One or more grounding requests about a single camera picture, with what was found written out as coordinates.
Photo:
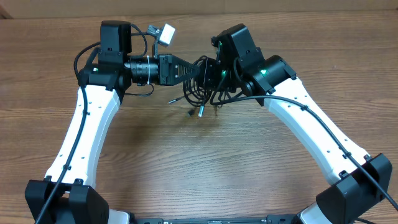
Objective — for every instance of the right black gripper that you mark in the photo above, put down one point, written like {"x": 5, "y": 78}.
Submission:
{"x": 208, "y": 74}

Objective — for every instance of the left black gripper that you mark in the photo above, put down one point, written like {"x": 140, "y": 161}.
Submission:
{"x": 165, "y": 70}

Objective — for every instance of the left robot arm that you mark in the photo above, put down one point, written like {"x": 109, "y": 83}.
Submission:
{"x": 67, "y": 193}

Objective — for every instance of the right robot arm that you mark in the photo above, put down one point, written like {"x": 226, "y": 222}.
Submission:
{"x": 357, "y": 181}

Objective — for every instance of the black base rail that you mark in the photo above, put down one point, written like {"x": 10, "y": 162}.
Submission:
{"x": 270, "y": 219}

